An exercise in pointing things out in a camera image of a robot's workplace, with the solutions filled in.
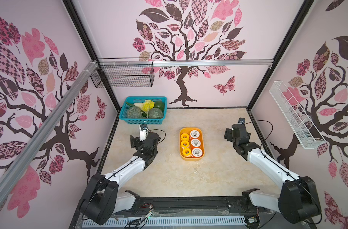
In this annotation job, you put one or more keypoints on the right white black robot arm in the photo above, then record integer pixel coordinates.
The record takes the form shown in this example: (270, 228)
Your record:
(277, 177)

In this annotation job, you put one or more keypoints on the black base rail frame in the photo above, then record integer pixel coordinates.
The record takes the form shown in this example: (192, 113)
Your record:
(232, 203)

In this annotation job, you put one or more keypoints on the aluminium rail on left wall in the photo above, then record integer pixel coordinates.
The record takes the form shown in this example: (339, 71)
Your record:
(23, 160)

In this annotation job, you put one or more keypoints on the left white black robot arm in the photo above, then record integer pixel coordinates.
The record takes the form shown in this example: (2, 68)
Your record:
(113, 183)

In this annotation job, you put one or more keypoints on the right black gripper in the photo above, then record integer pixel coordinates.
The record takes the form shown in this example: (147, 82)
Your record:
(228, 133)

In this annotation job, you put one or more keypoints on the aluminium rail on wall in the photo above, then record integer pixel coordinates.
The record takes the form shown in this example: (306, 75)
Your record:
(191, 62)
(23, 160)

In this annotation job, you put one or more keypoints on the yellow plastic storage box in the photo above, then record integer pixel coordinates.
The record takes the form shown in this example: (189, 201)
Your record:
(202, 147)

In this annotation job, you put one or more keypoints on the aluminium rail on back wall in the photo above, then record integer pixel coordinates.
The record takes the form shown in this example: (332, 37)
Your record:
(191, 62)

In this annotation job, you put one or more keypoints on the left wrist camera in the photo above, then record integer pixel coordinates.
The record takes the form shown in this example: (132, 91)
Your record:
(143, 128)

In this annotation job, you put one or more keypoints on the black wire wall basket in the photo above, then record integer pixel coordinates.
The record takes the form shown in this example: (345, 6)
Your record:
(124, 72)

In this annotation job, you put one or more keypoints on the yellow tape roll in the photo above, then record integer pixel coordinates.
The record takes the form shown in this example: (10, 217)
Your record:
(186, 152)
(185, 137)
(185, 144)

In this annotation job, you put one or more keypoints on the green pumpkin left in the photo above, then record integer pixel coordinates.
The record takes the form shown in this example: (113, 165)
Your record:
(133, 113)

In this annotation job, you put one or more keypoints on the green pumpkin right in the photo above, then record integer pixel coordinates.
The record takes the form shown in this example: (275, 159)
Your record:
(155, 113)

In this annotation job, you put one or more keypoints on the green pumpkin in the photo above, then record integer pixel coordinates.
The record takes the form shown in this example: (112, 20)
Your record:
(133, 113)
(155, 113)

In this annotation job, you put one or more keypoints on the yellow white vegetable toy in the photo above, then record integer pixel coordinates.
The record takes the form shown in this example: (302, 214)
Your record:
(145, 106)

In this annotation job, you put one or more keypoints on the green round fruit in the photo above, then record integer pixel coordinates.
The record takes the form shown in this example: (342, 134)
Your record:
(160, 105)

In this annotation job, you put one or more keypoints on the white wire wall shelf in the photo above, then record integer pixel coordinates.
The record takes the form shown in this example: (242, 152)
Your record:
(300, 122)

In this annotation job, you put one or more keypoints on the teal plastic basket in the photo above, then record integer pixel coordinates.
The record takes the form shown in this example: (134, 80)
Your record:
(129, 101)

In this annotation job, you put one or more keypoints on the orange white sealing tape roll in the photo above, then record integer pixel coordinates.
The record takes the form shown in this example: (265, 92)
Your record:
(194, 134)
(195, 143)
(197, 153)

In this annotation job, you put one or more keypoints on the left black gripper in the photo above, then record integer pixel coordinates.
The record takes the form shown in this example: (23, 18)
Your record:
(136, 140)

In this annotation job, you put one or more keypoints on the white slotted cable duct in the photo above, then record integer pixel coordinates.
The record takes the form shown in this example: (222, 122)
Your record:
(169, 221)

